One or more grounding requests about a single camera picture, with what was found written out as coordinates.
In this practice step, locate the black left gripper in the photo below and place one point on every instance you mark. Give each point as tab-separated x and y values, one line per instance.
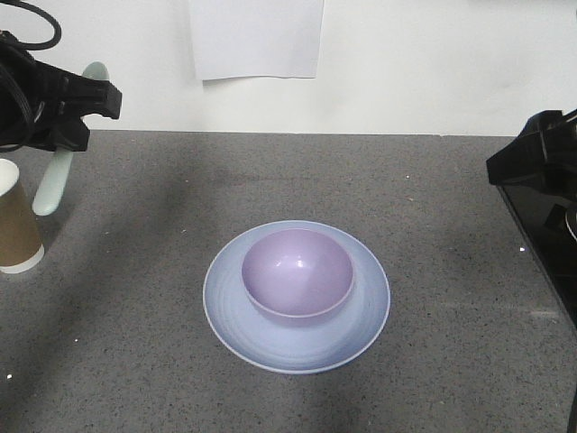
43	106

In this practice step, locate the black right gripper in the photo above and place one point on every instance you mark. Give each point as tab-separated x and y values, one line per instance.
542	157

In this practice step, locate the mint green plastic spoon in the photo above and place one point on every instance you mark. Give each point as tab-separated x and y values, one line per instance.
52	185

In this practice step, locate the purple plastic bowl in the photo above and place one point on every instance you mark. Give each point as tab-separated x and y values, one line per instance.
298	276

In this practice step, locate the brown paper cup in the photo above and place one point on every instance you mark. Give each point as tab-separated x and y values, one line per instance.
21	244

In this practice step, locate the light blue round plate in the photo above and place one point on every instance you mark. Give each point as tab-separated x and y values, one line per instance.
282	345

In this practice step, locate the black induction cooktop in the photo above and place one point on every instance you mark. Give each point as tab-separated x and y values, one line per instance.
548	225

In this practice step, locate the white paper sheet on wall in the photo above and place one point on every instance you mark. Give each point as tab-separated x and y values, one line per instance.
238	39

